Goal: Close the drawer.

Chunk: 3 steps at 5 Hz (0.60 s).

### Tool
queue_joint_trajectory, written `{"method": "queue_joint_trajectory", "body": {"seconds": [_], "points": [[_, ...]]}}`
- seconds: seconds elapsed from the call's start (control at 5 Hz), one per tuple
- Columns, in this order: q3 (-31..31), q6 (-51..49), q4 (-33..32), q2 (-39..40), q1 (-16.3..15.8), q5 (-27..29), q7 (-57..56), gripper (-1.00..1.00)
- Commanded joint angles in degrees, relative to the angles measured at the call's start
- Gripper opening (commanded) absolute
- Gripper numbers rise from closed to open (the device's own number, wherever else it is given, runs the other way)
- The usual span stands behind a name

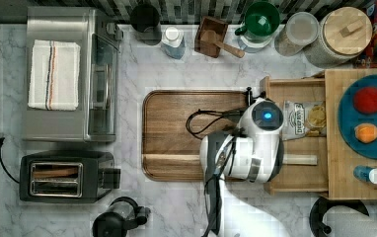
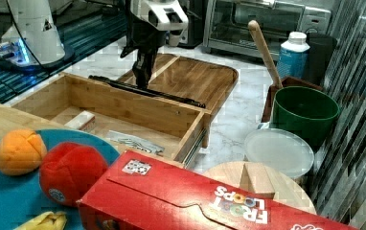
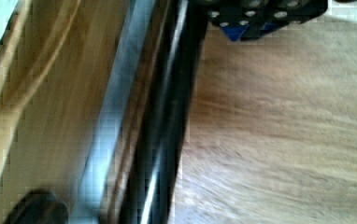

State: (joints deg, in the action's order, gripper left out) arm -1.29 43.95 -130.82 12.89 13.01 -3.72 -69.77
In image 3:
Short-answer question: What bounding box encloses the bamboo drawer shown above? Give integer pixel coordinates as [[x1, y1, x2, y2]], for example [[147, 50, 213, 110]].
[[69, 0, 357, 224]]

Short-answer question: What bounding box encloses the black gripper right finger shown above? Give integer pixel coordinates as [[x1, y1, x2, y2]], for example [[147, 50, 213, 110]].
[[189, 0, 328, 42]]

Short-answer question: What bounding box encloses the bamboo cutting board tray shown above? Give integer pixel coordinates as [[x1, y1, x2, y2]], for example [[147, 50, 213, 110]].
[[0, 0, 129, 224]]

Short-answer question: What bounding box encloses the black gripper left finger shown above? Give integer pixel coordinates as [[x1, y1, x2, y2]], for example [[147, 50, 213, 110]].
[[3, 189, 68, 224]]

